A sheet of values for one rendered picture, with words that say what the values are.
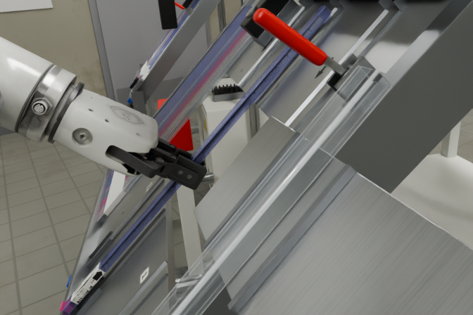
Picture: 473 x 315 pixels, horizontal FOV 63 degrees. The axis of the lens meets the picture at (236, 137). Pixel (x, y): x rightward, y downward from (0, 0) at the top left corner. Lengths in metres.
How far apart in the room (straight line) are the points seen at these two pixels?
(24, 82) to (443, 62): 0.37
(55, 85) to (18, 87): 0.03
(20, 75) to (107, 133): 0.10
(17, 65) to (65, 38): 3.90
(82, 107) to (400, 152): 0.30
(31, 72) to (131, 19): 4.03
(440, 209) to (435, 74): 0.71
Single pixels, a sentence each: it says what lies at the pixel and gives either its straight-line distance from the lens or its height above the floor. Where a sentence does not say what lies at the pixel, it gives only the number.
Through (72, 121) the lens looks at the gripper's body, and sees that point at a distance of 0.42.
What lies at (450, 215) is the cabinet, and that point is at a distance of 0.97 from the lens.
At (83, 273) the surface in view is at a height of 0.73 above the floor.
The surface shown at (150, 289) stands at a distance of 0.43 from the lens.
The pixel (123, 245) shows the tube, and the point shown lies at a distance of 0.53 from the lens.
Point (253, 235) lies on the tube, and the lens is 0.16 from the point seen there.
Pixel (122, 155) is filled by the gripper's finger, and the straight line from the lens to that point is 0.43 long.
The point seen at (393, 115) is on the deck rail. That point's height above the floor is 1.02.
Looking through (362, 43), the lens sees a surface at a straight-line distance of 0.39.
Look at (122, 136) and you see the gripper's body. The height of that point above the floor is 0.98.
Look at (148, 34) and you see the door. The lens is 4.51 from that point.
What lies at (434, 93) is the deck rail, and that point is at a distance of 0.30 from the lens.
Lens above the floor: 1.11
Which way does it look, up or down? 20 degrees down
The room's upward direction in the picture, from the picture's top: 5 degrees counter-clockwise
